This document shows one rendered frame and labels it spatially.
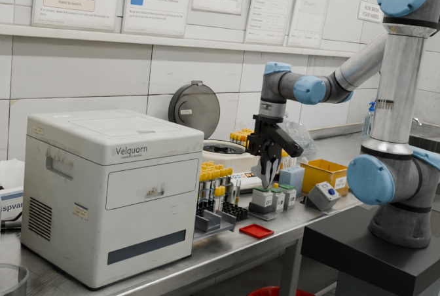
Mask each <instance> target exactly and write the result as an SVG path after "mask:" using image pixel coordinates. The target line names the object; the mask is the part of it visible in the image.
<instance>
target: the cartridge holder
mask: <svg viewBox="0 0 440 296"><path fill-rule="evenodd" d="M273 207H274V205H273V204H271V205H269V206H265V207H263V206H260V205H257V204H254V203H252V202H250V203H249V206H246V207H244V208H245V209H248V211H247V213H248V214H251V215H254V216H256V217H259V218H261V219H264V220H265V221H269V220H271V219H274V218H277V217H278V213H276V212H273Z"/></svg>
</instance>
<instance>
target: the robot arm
mask: <svg viewBox="0 0 440 296"><path fill-rule="evenodd" d="M377 3H378V5H379V6H380V10H381V11H382V12H383V13H384V17H383V21H382V25H383V27H384V28H385V30H384V31H383V32H382V33H380V34H379V35H378V36H377V37H375V38H374V39H373V40H372V41H371V42H370V43H368V44H367V45H365V46H364V47H363V48H362V49H361V50H360V51H358V52H357V53H356V54H355V55H353V56H352V57H351V58H350V59H349V60H347V61H346V62H345V63H343V64H342V65H341V66H340V67H339V68H338V69H336V70H335V71H334V72H332V74H330V75H329V76H319V75H303V74H298V73H292V72H291V65H290V64H285V63H281V62H267V63H266V65H265V71H264V74H263V85H262V90H261V99H260V105H259V114H257V115H253V119H255V128H254V133H251V134H249V135H247V140H246V149H245V152H246V153H250V155H253V156H261V157H260V159H259V160H258V164H257V165H256V166H252V167H251V173H252V174H253V175H255V176H256V177H258V178H259V179H261V182H262V186H263V188H264V189H267V188H268V186H269V185H270V184H271V182H272V180H273V179H274V176H275V175H276V172H277V171H278V167H279V165H280V161H281V157H282V149H283V150H284V151H285V152H286V153H287V154H288V155H289V156H290V157H291V158H295V157H299V156H300V155H301V154H302V153H303V151H304V149H303V148H302V147H301V146H300V145H299V144H297V143H296V142H295V141H294V140H293V139H292V138H291V137H290V136H289V135H288V134H287V133H286V132H285V131H284V130H283V129H281V128H280V127H279V126H278V125H276V123H283V120H284V118H283V117H284V116H285V109H286V103H287V100H292V101H295V102H300V103H302V104H305V105H317V104H318V103H345V102H347V101H349V100H350V99H351V98H352V95H353V94H354V90H355V89H356V88H357V87H358V86H360V85H361V84H363V83H364V82H365V81H366V80H368V79H369V78H371V77H372V76H373V75H374V74H376V73H377V72H379V71H380V70H381V72H380V80H379V84H378V91H377V95H376V102H375V110H374V114H373V121H372V125H371V132H370V136H369V137H368V138H367V139H366V140H365V141H363V142H362V143H361V149H360V154H359V155H358V156H356V157H355V158H354V159H353V160H351V162H350V163H349V165H348V168H347V172H346V179H347V183H348V186H349V188H350V190H351V191H352V193H353V195H354V196H355V197H356V198H357V199H358V200H359V201H361V202H362V203H364V204H368V205H379V207H378V208H377V210H376V212H375V213H374V214H373V216H372V218H371V220H370V223H369V229H370V231H371V232H372V233H373V234H374V235H376V236H377V237H379V238H381V239H383V240H385V241H387V242H390V243H393V244H396V245H398V246H403V247H407V248H425V247H427V246H429V244H430V240H431V225H430V211H431V206H432V204H433V199H434V196H435V192H436V189H437V185H438V182H439V178H440V156H439V155H437V154H435V153H432V152H430V151H427V150H424V149H420V148H417V147H413V146H410V145H409V144H408V140H409V134H410V130H411V124H412V119H413V113H414V107H415V103H416V96H417V92H418V85H419V82H420V75H421V71H422V64H423V61H424V54H425V50H426V43H427V40H428V37H432V36H434V35H435V34H436V33H437V32H439V31H440V0H377ZM248 140H249V145H248ZM247 146H248V149H247Z"/></svg>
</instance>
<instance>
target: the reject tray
mask: <svg viewBox="0 0 440 296"><path fill-rule="evenodd" d="M239 231H240V232H242V233H245V234H248V235H250V236H252V237H254V238H257V239H262V238H264V237H267V236H270V235H272V234H274V231H272V230H270V229H267V228H265V227H262V226H260V225H257V224H255V223H254V224H251V225H248V226H245V227H242V228H239Z"/></svg>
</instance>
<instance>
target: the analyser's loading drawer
mask: <svg viewBox="0 0 440 296"><path fill-rule="evenodd" d="M235 224H236V217H235V216H233V215H230V214H227V213H225V212H222V211H220V210H215V213H212V212H209V211H207V210H204V215H203V217H200V216H198V215H196V221H195V226H194V237H193V242H194V241H197V240H200V239H203V238H206V237H209V236H212V235H215V234H218V233H220V232H224V231H227V230H229V231H231V232H234V230H235Z"/></svg>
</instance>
